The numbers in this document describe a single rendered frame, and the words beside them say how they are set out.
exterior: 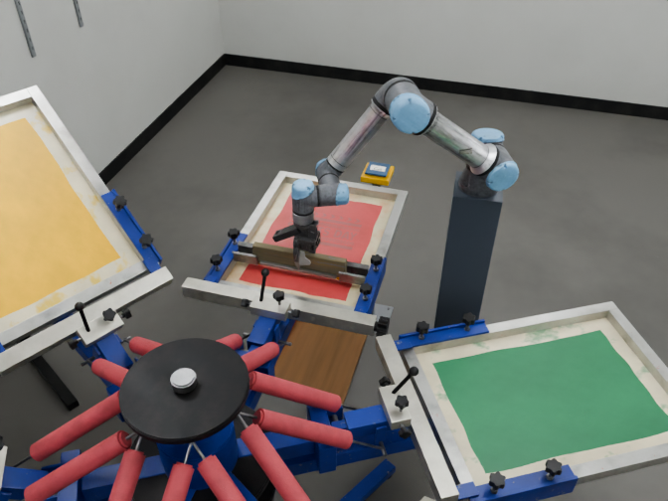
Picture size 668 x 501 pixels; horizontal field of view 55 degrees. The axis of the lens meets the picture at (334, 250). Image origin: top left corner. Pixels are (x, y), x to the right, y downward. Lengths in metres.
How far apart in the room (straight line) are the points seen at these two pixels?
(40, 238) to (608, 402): 1.87
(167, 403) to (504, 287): 2.64
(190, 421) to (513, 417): 0.98
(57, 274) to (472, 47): 4.31
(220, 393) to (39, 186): 1.10
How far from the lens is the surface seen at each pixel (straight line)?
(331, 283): 2.38
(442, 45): 5.82
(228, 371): 1.64
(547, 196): 4.74
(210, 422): 1.55
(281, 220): 2.69
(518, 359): 2.21
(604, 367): 2.28
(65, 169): 2.43
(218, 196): 4.56
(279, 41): 6.19
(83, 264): 2.27
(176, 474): 1.58
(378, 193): 2.80
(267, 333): 2.10
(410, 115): 2.03
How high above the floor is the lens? 2.56
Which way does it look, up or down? 40 degrees down
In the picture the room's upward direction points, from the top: straight up
